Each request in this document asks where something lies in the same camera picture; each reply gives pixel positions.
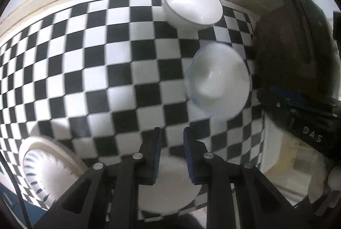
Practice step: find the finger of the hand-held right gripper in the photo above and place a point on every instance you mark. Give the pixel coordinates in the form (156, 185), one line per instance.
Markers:
(271, 106)
(289, 94)

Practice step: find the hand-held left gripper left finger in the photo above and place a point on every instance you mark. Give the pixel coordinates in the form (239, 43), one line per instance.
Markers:
(157, 154)

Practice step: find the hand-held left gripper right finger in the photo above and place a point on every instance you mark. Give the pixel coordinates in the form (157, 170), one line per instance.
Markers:
(189, 154)

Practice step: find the white bowl with ridged foot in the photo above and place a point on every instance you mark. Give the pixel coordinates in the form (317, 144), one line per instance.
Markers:
(170, 186)

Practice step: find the white bowl with blue print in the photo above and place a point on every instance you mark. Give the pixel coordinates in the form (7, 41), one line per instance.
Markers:
(221, 79)

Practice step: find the white plate with blue stripes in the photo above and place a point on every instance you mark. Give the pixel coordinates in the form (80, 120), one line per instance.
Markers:
(50, 178)

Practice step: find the person's right hand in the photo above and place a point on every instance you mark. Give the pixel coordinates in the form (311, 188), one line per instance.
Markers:
(318, 181)

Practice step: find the brown rice cooker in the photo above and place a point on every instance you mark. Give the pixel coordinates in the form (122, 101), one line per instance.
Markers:
(282, 45)

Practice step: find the black white checkered cloth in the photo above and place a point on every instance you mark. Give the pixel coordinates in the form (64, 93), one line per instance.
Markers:
(120, 58)

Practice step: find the plain white bowl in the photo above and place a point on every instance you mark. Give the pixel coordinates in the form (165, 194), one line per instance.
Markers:
(191, 2)

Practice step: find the blue kitchen cabinet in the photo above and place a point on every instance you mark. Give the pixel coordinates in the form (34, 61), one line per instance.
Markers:
(34, 215)

